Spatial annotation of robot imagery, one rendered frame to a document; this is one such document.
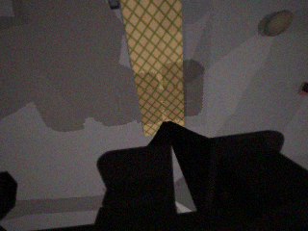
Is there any tan strip with green crosshatch pattern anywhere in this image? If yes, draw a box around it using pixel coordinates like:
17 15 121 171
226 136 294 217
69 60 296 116
120 0 184 136

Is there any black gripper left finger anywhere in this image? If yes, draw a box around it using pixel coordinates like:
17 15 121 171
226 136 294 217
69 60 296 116
96 121 175 198

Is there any red rectangular block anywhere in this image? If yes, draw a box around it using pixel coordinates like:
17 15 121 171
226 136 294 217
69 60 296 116
300 83 308 96

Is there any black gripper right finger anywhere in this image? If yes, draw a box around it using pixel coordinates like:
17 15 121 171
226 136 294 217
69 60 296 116
167 121 285 211

